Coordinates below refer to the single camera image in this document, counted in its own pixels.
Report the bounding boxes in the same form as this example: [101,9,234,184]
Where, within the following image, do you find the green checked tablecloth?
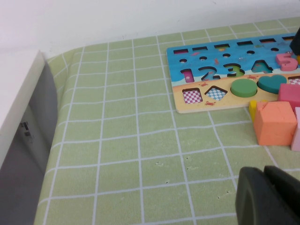
[32,17,300,225]

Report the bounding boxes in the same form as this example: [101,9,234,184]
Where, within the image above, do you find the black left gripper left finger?
[235,166,300,225]

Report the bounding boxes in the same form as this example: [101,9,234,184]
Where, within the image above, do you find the magenta wooden cube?
[277,83,300,111]

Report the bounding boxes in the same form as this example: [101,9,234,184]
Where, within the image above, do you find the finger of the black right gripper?
[290,29,300,56]

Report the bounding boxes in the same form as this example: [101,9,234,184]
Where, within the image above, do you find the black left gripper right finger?
[264,165,300,218]

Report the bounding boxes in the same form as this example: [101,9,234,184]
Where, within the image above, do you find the teal heart piece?
[257,75,288,94]

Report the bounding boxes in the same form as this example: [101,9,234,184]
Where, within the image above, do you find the small yellow number piece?
[248,100,259,122]

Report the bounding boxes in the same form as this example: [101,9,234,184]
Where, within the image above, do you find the light pink wooden cube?
[290,106,300,152]

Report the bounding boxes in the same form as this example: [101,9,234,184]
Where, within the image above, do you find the orange wooden cube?
[253,100,298,146]

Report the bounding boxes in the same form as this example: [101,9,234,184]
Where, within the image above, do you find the blue number shape puzzle board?
[165,32,300,114]

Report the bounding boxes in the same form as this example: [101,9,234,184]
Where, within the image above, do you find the green circle piece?
[230,78,258,97]

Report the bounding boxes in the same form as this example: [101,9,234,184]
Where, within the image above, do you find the pink number five piece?
[275,53,300,72]

